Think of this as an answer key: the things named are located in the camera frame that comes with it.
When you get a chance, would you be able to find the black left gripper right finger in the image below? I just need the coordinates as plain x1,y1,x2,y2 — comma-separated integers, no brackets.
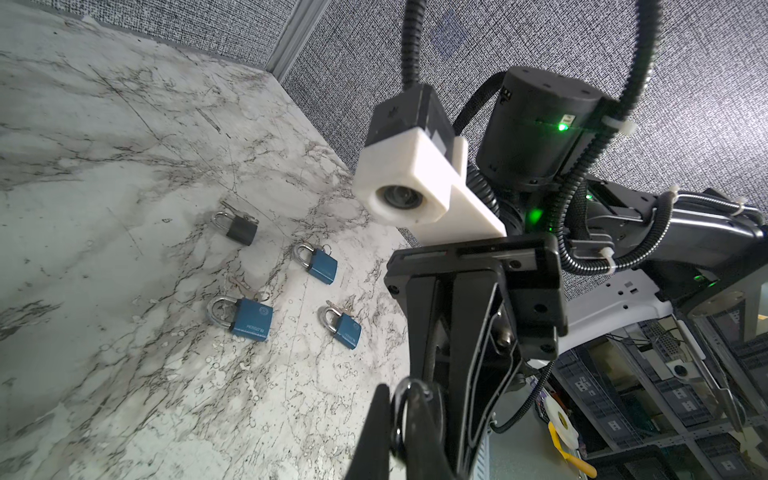
404,381,456,479

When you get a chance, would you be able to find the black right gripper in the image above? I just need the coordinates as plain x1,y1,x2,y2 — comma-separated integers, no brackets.
385,233,568,474

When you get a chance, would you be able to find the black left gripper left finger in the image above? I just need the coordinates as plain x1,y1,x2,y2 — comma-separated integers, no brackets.
345,384,392,480

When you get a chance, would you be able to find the black padlock with key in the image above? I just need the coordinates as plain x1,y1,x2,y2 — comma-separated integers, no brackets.
390,377,446,462

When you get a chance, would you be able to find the blue padlock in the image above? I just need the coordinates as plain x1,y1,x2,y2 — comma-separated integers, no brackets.
319,301,362,350
206,296,274,342
293,242,338,285

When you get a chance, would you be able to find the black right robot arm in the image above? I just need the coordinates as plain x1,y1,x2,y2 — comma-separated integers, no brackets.
365,64,767,478

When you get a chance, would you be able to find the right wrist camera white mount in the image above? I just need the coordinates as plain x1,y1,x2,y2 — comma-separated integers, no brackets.
352,82,508,246

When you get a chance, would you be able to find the black corrugated cable right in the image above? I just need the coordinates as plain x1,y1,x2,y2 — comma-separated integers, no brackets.
400,0,768,277

